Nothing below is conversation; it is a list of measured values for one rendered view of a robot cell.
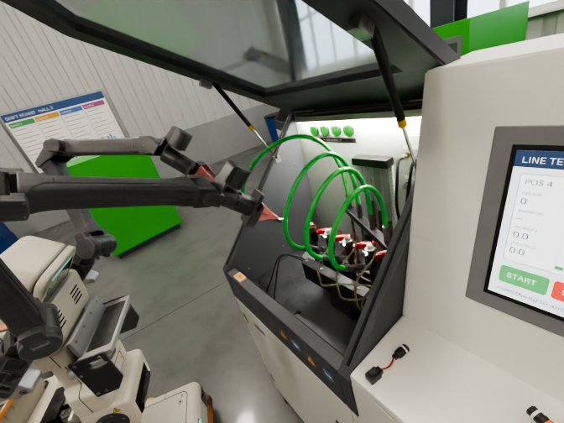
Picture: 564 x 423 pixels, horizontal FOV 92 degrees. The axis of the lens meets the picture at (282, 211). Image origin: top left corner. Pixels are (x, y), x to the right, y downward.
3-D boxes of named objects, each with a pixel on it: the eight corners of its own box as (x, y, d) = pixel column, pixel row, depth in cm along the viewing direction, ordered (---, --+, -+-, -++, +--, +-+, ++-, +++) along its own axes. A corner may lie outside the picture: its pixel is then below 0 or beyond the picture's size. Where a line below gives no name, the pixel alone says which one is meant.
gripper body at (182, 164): (206, 163, 98) (187, 152, 98) (196, 165, 89) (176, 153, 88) (197, 178, 100) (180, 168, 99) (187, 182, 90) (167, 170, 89)
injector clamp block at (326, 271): (309, 291, 110) (300, 262, 104) (326, 277, 115) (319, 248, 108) (383, 340, 84) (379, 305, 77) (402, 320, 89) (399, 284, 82)
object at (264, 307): (238, 300, 122) (226, 272, 115) (246, 294, 124) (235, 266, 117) (347, 406, 75) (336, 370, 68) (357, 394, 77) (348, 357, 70)
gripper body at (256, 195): (267, 196, 78) (244, 186, 74) (251, 227, 79) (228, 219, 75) (259, 190, 83) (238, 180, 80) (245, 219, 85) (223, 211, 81)
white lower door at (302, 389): (275, 387, 154) (236, 300, 123) (278, 383, 155) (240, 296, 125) (374, 509, 104) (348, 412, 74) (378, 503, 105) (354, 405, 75)
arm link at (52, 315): (0, 341, 64) (1, 361, 61) (19, 309, 62) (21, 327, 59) (49, 336, 71) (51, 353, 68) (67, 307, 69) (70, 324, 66)
